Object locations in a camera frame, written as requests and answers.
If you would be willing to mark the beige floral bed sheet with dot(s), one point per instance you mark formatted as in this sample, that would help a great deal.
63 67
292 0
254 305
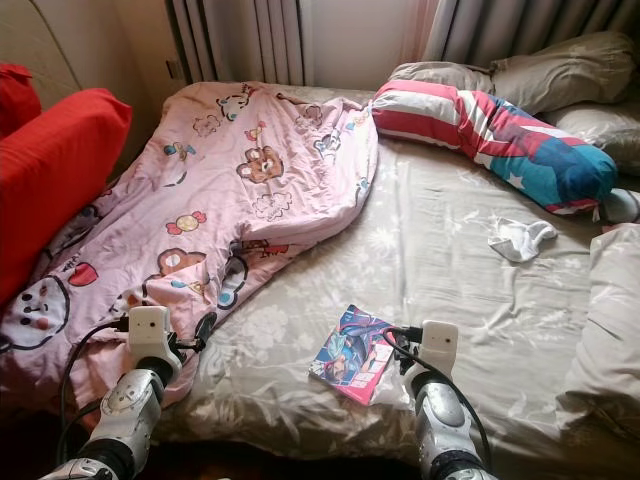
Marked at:
460 290

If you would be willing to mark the colourful manga book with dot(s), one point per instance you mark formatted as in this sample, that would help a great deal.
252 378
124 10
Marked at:
350 355

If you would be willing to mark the grey striped curtain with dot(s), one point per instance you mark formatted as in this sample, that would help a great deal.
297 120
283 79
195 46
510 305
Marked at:
240 40

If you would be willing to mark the white sock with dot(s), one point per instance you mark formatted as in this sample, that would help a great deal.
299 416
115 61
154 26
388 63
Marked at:
520 238

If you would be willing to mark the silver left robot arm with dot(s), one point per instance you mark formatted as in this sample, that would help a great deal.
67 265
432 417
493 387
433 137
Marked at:
130 420

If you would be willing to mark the long red bolster cushion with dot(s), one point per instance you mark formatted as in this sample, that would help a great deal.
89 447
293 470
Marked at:
60 180

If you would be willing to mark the pink sheer curtain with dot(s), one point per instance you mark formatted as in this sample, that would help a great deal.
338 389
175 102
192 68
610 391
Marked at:
418 30

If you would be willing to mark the black wall socket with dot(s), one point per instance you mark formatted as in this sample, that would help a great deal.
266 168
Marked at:
174 70

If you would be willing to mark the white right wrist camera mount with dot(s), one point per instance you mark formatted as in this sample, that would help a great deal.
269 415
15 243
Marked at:
438 345

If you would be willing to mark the beige folded duvet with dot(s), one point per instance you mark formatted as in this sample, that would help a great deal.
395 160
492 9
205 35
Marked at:
610 330

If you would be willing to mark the large red cushion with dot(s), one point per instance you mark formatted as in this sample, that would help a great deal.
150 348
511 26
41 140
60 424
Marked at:
15 95

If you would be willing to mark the pink cartoon print quilt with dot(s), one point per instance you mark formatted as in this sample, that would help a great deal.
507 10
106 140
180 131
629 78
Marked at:
240 180

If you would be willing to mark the striped colourful body pillow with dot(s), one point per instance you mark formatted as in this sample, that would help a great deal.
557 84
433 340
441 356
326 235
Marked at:
500 140

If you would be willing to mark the pale bluish white pillow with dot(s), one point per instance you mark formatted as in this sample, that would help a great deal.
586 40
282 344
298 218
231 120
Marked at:
622 205

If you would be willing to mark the beige floral pillow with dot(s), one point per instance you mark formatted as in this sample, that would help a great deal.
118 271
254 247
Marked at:
600 130

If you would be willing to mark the large beige pillow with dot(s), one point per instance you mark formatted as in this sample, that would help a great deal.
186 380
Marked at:
560 70

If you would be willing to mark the small beige pillow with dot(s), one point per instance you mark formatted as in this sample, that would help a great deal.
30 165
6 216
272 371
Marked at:
435 75

